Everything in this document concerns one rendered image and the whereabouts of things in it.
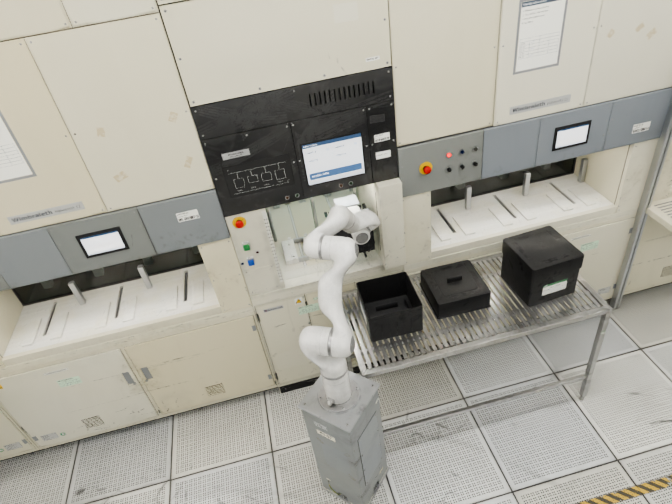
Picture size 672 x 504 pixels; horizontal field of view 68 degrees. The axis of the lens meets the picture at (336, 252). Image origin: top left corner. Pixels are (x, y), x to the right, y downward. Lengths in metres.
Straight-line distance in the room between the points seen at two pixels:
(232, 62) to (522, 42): 1.28
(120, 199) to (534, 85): 1.99
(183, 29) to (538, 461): 2.72
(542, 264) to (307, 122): 1.32
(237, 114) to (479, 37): 1.11
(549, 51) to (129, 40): 1.80
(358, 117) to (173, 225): 1.00
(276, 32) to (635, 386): 2.81
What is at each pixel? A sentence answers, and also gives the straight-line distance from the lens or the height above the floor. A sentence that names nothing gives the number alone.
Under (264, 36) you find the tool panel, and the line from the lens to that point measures 2.17.
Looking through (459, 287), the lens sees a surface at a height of 0.86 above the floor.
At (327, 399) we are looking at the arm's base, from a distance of 2.36.
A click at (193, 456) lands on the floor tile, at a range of 3.34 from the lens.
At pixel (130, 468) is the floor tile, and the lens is 3.47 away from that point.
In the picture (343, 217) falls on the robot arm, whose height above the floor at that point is 1.53.
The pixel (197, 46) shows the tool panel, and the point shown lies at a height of 2.18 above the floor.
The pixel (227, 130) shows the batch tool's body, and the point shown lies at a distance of 2.28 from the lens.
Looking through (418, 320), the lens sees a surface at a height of 0.84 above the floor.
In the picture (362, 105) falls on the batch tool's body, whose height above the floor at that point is 1.81.
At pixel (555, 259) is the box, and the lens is 2.68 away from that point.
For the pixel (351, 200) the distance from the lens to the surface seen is 2.64.
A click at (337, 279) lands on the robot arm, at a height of 1.37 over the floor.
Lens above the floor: 2.67
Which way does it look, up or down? 38 degrees down
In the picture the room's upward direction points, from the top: 9 degrees counter-clockwise
